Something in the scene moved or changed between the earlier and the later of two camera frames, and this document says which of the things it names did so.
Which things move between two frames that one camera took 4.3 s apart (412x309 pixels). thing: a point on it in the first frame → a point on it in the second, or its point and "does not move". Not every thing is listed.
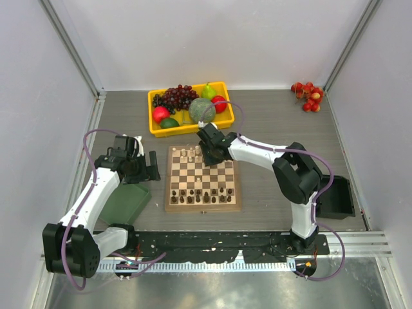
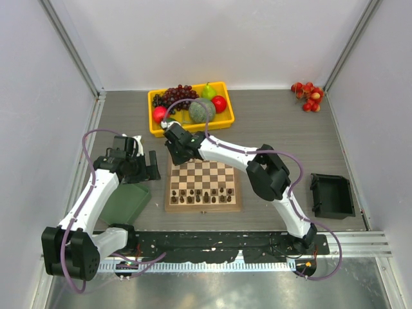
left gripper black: [152, 165] does not move
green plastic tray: [126, 202] does not move
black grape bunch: [158, 101] does not move
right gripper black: [210, 155] → [176, 153]
